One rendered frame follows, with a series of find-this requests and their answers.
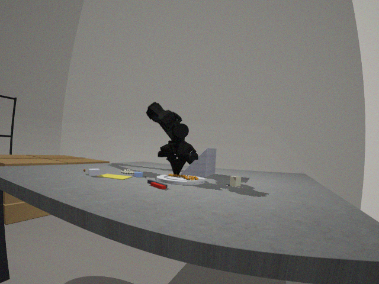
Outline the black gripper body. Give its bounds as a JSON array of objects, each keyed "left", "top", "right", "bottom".
[{"left": 158, "top": 138, "right": 198, "bottom": 160}]

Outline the yellow flat rectangular sheet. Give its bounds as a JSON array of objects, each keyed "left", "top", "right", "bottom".
[{"left": 99, "top": 173, "right": 132, "bottom": 180}]

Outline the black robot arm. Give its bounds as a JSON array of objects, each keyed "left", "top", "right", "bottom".
[{"left": 146, "top": 102, "right": 196, "bottom": 156}]

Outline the cream cube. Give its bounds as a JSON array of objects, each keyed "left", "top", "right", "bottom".
[{"left": 230, "top": 176, "right": 241, "bottom": 186}]

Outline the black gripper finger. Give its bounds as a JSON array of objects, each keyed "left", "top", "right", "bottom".
[
  {"left": 166, "top": 159, "right": 177, "bottom": 174},
  {"left": 175, "top": 160, "right": 188, "bottom": 175}
]

